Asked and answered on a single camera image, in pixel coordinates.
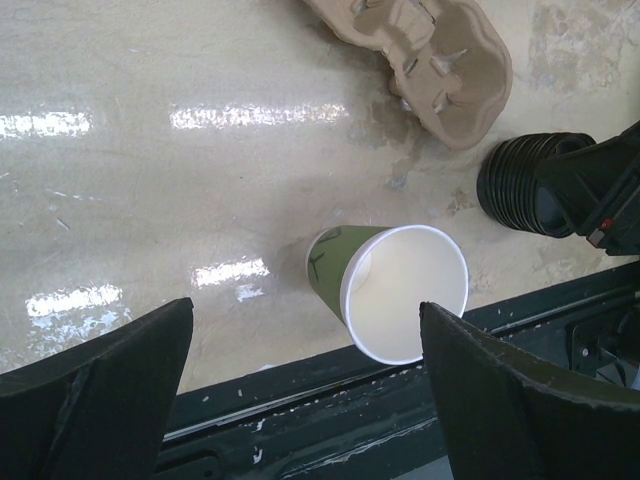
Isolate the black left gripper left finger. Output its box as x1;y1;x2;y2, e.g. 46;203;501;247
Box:
1;298;194;479

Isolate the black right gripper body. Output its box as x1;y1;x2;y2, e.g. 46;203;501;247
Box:
582;164;639;256

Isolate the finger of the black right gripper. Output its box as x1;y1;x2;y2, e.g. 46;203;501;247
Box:
535;123;639;240

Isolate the stack of black cup lids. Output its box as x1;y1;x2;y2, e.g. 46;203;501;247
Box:
476;132;595;238

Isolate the cardboard two-cup carrier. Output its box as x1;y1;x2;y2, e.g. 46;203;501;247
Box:
308;0;513;150

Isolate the black table front rail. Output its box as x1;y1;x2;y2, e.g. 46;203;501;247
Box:
153;263;639;479

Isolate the green paper coffee cup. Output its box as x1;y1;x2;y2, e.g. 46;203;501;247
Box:
306;224;469;365

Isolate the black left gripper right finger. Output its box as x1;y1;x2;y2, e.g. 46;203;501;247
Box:
420;302;639;479

